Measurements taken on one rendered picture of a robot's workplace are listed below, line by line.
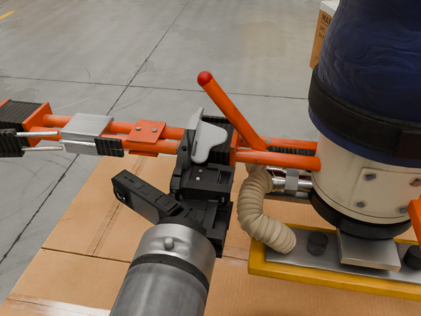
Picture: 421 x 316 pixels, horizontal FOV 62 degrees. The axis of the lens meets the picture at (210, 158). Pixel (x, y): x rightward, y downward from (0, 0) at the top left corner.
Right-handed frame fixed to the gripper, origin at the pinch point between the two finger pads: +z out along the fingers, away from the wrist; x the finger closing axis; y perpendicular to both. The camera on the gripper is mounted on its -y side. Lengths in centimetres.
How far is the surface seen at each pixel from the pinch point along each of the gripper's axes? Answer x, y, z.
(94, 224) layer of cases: -70, -50, 35
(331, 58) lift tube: 17.4, 17.3, -3.5
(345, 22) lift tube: 21.6, 17.9, -3.3
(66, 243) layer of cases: -70, -56, 25
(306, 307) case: -30.3, 22.2, -7.5
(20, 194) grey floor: -125, -139, 91
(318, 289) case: -30.3, 24.6, -3.2
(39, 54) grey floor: -125, -254, 300
